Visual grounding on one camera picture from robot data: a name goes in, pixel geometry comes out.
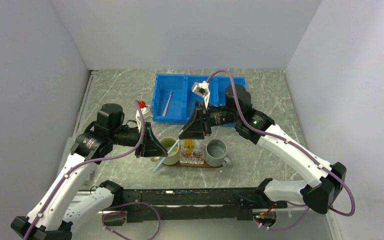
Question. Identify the white toothpaste tube green cap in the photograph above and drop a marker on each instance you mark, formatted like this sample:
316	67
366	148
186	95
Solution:
197	144

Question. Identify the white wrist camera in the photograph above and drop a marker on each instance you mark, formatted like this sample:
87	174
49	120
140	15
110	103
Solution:
202	89
146	111

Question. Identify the blue storage bin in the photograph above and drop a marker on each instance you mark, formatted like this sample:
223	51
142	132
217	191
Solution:
191	97
218	85
164	83

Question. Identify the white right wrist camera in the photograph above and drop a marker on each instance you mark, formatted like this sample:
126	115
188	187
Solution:
202	89

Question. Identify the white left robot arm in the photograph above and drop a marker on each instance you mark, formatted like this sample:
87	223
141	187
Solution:
53	218

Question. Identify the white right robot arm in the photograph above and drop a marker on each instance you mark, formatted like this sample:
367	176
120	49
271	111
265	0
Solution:
322	181

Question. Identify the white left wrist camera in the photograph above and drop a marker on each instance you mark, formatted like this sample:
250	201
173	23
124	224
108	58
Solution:
146	111

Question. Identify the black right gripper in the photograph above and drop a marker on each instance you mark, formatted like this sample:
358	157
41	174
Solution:
194	129

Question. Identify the brown oval wooden tray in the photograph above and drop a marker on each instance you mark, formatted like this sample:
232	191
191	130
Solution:
193	165

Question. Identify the grey ceramic mug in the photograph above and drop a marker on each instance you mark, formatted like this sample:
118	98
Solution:
215	154

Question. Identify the blue middle storage bin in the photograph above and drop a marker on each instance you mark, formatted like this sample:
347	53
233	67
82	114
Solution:
191	97

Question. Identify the yellow orange tube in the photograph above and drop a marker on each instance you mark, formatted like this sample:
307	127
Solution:
188	146

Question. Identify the blue right storage bin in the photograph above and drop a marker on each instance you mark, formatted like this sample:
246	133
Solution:
218	85

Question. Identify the light green ceramic mug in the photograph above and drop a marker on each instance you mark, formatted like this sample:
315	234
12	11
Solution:
172	145

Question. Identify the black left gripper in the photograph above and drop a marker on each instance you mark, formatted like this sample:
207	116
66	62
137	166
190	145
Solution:
151	147

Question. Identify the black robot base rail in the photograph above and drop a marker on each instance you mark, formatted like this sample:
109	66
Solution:
193	204

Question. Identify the blue left storage bin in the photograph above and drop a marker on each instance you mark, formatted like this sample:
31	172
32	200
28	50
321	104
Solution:
164	83

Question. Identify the clear glass toothbrush holder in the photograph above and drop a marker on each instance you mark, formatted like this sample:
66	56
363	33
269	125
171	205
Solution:
192	159

